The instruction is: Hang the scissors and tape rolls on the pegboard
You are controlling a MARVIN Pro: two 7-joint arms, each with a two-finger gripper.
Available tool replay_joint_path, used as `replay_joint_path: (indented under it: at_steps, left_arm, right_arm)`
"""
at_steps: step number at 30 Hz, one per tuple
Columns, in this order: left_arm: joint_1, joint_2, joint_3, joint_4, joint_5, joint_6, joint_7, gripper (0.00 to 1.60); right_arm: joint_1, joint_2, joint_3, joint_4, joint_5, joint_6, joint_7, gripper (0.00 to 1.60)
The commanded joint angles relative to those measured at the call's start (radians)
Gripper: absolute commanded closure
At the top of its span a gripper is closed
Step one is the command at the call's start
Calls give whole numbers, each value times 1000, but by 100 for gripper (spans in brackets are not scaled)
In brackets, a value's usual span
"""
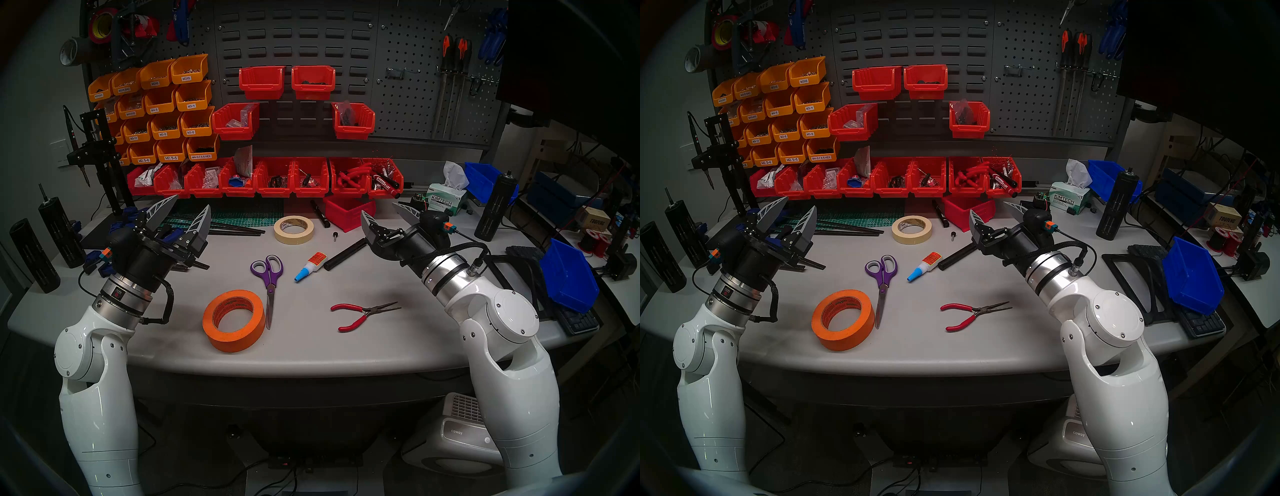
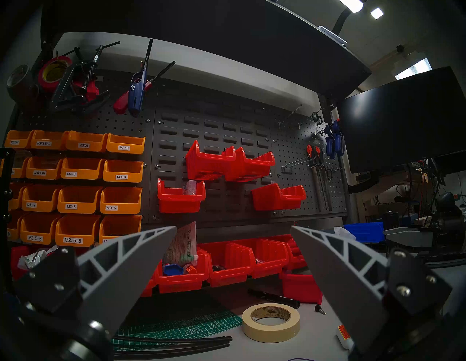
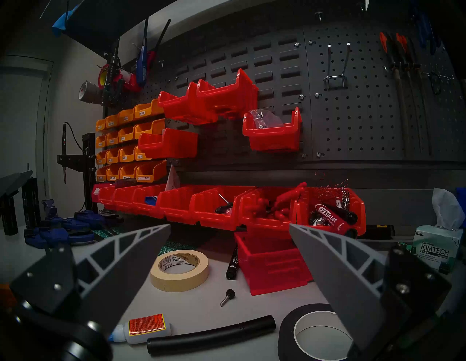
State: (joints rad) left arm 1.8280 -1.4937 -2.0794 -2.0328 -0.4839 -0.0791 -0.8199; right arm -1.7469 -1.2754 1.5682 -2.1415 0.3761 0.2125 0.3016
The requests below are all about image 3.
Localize black battery holder module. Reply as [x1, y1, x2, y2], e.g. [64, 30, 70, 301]
[364, 224, 395, 241]

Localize green cutting mat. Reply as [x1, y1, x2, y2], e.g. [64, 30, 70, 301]
[93, 227, 233, 255]

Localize clear bag of dark parts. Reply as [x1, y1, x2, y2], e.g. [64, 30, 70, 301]
[249, 108, 284, 130]

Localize orange bin labelled M3-4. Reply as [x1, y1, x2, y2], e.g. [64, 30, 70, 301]
[134, 119, 166, 140]

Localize black carabiner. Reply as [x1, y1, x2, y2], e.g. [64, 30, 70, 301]
[427, 71, 443, 95]

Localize blue spring clamp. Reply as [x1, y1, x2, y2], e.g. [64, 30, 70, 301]
[24, 227, 96, 250]
[47, 218, 91, 233]
[75, 210, 117, 230]
[41, 199, 59, 219]

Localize orange bin labelled M3X6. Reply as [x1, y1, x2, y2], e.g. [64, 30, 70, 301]
[134, 99, 164, 120]

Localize black tape roll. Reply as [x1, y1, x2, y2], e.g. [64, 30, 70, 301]
[277, 303, 355, 361]

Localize black slotted cylinder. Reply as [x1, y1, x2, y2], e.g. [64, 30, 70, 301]
[0, 195, 19, 235]
[22, 178, 40, 228]

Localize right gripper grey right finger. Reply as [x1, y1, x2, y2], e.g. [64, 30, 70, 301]
[289, 224, 452, 353]

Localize Kimtech tissue box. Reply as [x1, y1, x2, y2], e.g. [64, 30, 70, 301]
[412, 225, 463, 271]

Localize black overhead shelf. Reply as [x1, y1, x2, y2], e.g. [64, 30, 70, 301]
[64, 0, 182, 59]

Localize grey louvred back panel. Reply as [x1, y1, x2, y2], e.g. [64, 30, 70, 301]
[160, 22, 312, 164]

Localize red storage bin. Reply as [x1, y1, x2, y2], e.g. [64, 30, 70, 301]
[197, 68, 259, 120]
[158, 82, 219, 126]
[92, 183, 110, 203]
[189, 186, 255, 231]
[157, 185, 215, 224]
[98, 185, 121, 210]
[132, 184, 168, 219]
[235, 231, 313, 296]
[113, 185, 146, 214]

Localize red bin holding markers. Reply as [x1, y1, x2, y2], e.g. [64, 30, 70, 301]
[291, 187, 366, 239]

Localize black soldering iron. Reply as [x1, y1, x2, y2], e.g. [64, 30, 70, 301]
[61, 123, 68, 184]

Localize red bin holding dark bag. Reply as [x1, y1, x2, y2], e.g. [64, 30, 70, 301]
[243, 107, 303, 152]

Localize glue bottle with blue cap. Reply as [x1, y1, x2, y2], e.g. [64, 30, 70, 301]
[108, 314, 171, 345]

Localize red bin holding clear bags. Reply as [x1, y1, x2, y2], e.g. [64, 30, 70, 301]
[138, 128, 199, 159]

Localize blue long-nose lighter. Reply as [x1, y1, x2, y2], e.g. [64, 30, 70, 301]
[136, 18, 150, 88]

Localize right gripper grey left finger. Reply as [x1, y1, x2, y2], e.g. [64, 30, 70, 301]
[10, 224, 171, 334]

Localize beige masking tape roll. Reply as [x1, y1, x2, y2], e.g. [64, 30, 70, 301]
[150, 250, 210, 293]

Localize red black Marks-A-Lot marker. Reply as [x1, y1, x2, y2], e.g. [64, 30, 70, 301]
[315, 203, 359, 239]

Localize double prong metal hook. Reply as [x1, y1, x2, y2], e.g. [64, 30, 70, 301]
[324, 43, 351, 90]

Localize red white tape roll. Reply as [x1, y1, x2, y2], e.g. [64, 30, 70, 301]
[113, 69, 141, 92]

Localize blue cloth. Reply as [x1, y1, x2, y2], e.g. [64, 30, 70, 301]
[52, 3, 82, 37]

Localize black marker pen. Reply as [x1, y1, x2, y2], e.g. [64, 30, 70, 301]
[225, 245, 239, 281]

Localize blue storage bin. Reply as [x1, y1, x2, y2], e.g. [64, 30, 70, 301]
[455, 187, 466, 228]

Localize orange bin labelled M4-0.7X6 HEX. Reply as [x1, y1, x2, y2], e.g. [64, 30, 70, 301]
[135, 160, 168, 182]

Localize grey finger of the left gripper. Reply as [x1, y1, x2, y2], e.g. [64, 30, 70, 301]
[0, 170, 33, 199]

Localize red handled tools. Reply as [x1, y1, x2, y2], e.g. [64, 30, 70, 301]
[255, 182, 308, 221]

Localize blue hanging clamp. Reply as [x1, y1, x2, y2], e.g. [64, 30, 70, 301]
[415, 7, 441, 55]

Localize black plastic tube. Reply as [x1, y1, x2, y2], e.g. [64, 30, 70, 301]
[147, 315, 276, 356]

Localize grey duct tape roll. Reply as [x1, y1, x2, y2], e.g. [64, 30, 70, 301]
[78, 81, 104, 105]

